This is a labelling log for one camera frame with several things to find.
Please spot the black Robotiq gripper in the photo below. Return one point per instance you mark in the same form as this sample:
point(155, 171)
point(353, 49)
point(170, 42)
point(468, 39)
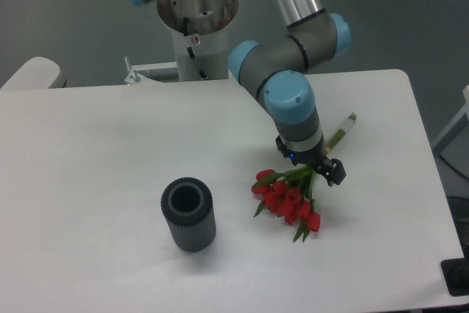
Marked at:
point(331, 169)

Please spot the red tulip bouquet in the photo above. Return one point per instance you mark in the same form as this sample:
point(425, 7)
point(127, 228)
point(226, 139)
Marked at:
point(289, 195)

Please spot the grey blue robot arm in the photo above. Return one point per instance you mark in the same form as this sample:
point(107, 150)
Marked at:
point(274, 76)

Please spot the white furniture leg right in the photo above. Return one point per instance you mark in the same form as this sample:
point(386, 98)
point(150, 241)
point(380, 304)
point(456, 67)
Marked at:
point(453, 128)

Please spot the dark grey ribbed vase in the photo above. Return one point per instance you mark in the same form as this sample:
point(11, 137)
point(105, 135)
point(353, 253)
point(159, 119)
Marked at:
point(187, 205)

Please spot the black box at table edge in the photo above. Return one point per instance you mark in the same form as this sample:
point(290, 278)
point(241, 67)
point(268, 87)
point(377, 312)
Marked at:
point(455, 272)

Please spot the beige chair armrest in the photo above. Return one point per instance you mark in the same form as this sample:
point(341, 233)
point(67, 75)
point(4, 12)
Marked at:
point(37, 73)

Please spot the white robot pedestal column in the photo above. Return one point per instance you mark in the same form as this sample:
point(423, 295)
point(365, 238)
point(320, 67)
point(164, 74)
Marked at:
point(199, 27)

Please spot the white pedestal base frame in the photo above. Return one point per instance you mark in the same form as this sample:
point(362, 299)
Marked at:
point(150, 71)

